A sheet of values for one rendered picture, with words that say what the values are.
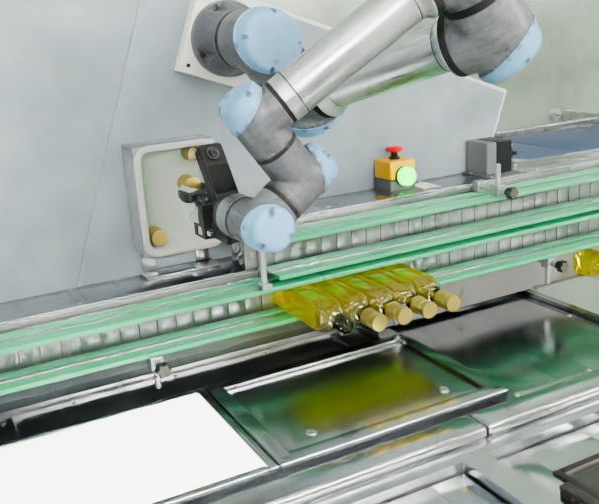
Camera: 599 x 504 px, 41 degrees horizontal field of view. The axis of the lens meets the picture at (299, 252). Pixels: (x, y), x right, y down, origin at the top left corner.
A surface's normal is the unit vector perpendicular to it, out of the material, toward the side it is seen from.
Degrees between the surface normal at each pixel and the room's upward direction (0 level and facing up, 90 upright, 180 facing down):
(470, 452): 90
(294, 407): 90
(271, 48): 7
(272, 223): 1
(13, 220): 0
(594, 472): 90
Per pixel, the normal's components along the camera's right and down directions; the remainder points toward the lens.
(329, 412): -0.06, -0.96
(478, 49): -0.44, 0.70
